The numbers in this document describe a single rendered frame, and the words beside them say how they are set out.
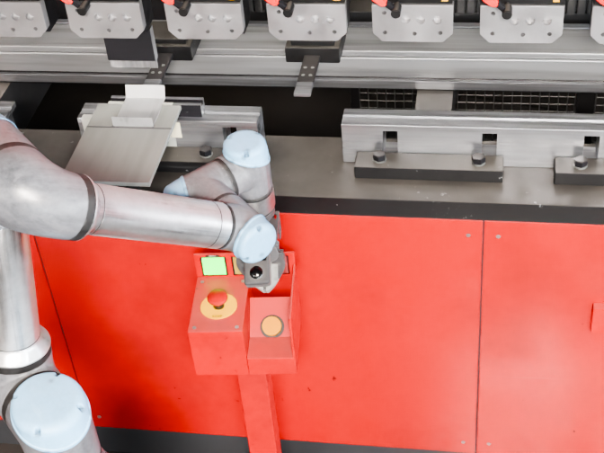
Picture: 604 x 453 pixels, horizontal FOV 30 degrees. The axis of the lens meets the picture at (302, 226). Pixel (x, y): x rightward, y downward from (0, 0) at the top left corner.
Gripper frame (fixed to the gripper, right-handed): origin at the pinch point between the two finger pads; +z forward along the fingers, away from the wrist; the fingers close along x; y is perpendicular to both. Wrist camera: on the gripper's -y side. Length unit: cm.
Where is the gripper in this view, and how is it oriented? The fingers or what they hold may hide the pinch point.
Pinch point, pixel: (265, 290)
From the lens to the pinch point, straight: 213.3
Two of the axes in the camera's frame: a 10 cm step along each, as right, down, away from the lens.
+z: 0.8, 7.1, 7.0
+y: 0.5, -7.1, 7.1
